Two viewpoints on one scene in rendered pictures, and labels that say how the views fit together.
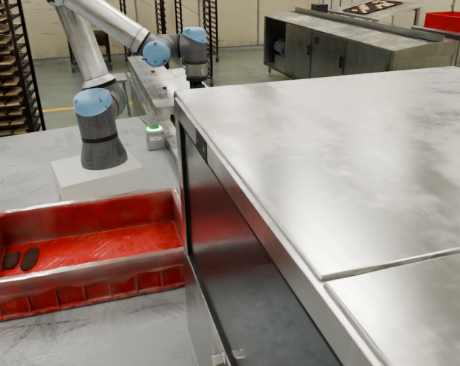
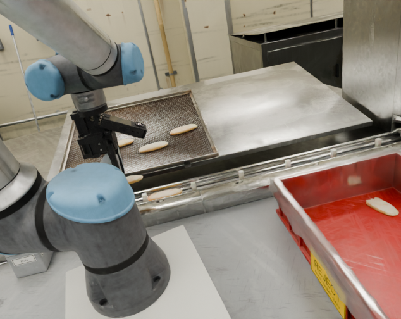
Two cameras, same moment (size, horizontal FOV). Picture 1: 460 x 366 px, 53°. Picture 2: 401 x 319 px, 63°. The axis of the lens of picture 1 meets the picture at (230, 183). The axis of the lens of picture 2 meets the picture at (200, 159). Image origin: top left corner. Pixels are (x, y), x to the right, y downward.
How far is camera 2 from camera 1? 145 cm
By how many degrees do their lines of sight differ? 70
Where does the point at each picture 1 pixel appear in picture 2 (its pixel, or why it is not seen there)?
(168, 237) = (320, 212)
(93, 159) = (153, 274)
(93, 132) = (141, 228)
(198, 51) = not seen: hidden behind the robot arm
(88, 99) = (116, 178)
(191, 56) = not seen: hidden behind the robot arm
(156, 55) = (140, 61)
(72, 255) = (393, 288)
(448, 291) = not seen: outside the picture
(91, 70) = (7, 160)
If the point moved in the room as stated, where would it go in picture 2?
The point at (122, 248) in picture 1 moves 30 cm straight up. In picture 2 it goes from (356, 243) to (362, 103)
